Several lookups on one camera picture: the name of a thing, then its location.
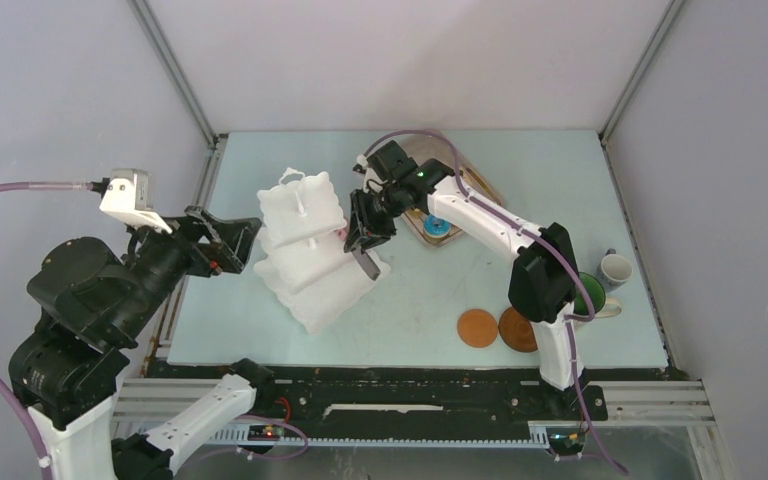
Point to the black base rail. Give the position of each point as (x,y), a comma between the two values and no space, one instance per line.
(422,404)

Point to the stainless steel tray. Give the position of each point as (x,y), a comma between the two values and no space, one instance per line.
(462,199)

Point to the dark brown wooden saucer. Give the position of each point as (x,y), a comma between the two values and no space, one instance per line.
(517,332)

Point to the blue frosted donut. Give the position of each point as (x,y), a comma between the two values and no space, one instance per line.
(435,227)

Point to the white three-tier dessert stand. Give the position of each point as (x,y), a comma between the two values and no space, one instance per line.
(305,265)

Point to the light brown coaster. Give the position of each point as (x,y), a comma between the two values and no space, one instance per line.
(477,328)

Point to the white spare arm link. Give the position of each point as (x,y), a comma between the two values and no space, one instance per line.
(159,453)

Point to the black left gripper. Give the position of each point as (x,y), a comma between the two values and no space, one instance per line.
(231,243)

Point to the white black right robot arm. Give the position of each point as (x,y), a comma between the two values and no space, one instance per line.
(544,277)

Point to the pink-tipped metal tongs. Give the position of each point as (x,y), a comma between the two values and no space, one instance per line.
(367,263)

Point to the green interior floral mug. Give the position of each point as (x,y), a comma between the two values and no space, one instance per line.
(604,306)

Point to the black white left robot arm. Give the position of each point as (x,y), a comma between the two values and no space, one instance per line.
(94,305)

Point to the white grey mug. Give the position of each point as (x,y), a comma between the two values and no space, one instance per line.
(614,270)

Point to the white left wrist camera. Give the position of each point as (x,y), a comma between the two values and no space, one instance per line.
(128,199)

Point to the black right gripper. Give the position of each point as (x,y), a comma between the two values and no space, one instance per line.
(364,231)

